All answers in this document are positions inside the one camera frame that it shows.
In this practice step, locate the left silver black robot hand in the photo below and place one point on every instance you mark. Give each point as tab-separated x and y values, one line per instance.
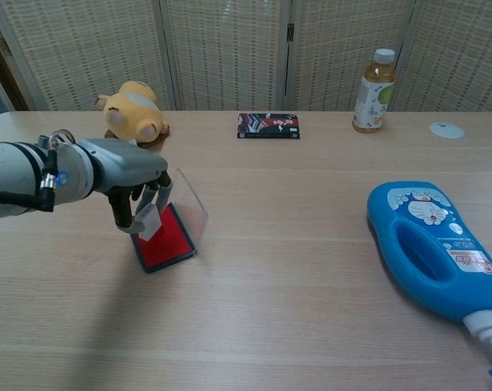
128	163

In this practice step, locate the small red white stamp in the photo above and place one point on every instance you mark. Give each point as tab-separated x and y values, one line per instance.
148	224

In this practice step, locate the yellow plush toy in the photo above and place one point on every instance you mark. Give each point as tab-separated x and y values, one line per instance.
132	118

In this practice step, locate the red ink pad clear lid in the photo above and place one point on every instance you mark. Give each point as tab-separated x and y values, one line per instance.
168	244

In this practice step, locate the woven folding screen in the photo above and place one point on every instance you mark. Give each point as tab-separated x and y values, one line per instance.
87	53

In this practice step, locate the dark patterned card box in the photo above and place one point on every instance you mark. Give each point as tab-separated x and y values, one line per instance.
268	125

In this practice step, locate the brown wooden board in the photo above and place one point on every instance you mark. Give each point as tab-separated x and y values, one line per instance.
5	73

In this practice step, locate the metal screen hinge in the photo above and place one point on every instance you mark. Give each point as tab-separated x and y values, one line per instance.
290	32

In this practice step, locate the tea bottle white cap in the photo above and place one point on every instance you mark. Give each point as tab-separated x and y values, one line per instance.
372	102

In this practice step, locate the blue cartoon pump bottle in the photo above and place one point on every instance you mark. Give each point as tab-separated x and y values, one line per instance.
425	212

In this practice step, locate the white round table grommet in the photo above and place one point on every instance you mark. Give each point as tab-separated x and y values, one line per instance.
446	130

